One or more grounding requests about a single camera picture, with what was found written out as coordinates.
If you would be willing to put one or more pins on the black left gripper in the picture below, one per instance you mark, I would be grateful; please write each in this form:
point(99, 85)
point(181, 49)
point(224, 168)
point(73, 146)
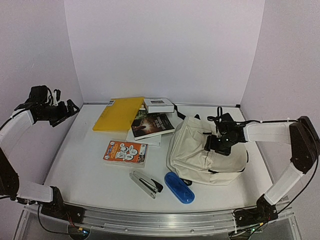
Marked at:
point(64, 114)

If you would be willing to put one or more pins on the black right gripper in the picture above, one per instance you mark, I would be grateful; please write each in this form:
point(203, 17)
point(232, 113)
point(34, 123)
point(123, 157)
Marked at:
point(212, 144)

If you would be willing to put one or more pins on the beige canvas student bag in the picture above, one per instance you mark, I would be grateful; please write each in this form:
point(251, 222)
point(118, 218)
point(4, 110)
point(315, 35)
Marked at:
point(188, 158)

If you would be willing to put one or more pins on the silver black stapler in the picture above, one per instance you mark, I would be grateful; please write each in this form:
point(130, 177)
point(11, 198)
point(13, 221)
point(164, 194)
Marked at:
point(150, 186)

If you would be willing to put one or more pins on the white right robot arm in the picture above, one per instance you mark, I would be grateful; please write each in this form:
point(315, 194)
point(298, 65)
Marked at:
point(293, 142)

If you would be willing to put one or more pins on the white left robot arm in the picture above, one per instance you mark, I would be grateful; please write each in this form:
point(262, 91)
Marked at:
point(11, 186)

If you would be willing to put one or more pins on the yellow hardcover book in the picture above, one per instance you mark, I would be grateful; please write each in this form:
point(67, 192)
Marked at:
point(118, 115)

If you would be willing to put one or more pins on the blue pencil case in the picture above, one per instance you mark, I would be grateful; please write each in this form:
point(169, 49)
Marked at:
point(179, 189)

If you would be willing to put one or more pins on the dark Three Days book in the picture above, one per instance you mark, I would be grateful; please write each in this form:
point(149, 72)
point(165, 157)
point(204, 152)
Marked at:
point(147, 125)

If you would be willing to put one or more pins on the white box with photo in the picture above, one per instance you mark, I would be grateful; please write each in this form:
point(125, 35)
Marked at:
point(158, 105)

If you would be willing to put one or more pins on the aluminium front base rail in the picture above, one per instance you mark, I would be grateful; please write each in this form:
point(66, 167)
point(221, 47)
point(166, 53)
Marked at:
point(176, 224)

